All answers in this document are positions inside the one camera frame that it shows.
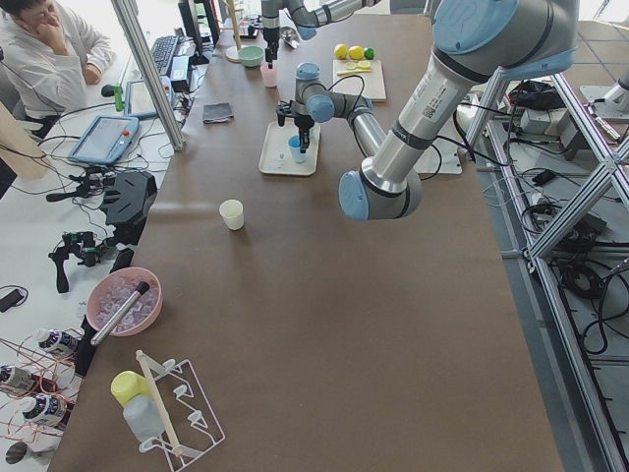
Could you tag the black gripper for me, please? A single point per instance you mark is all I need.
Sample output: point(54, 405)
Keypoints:
point(270, 38)
point(302, 121)

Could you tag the blue plastic cup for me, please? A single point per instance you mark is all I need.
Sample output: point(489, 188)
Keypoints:
point(294, 147)

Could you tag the pink plastic cup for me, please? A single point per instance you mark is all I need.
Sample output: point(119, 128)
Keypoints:
point(268, 75)

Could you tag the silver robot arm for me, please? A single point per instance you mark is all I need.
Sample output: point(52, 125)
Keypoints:
point(471, 41)
point(306, 21)

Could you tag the cream rabbit tray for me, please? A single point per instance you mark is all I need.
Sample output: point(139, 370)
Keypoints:
point(276, 158)

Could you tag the green bowl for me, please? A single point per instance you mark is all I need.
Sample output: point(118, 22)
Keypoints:
point(251, 56)

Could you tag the metal scoop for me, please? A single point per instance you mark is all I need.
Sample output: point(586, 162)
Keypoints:
point(290, 37)

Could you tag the wooden cup stand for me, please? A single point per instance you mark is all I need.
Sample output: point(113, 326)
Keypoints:
point(233, 52)

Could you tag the whole yellow lemon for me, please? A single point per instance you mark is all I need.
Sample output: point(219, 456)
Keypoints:
point(340, 51)
point(356, 52)

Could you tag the yellow plastic knife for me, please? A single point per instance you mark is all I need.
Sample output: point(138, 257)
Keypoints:
point(343, 73)

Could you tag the grey folded cloth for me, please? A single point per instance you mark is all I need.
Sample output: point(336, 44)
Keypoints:
point(217, 113)

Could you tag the wooden cutting board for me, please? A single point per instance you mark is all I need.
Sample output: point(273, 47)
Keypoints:
point(370, 85)

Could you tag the black keyboard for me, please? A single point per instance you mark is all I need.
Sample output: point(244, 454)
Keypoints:
point(162, 52)

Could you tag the cream plastic cup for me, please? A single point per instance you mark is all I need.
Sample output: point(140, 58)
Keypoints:
point(232, 213)

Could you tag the blue teach pendant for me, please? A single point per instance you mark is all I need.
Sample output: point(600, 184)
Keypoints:
point(138, 102)
point(106, 139)

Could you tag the person in white shirt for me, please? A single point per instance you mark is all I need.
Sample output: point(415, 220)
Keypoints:
point(53, 55)

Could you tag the metal tool in bowl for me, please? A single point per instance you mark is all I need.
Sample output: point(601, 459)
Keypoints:
point(120, 314)

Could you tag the pink bowl with ice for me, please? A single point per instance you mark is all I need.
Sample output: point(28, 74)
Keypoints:
point(110, 295)

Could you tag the yellow cup on rack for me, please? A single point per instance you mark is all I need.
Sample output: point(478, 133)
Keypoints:
point(127, 385)

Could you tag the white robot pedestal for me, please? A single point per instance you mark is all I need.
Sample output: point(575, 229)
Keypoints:
point(441, 157)

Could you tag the white wire rack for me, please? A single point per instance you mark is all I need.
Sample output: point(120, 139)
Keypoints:
point(192, 429)

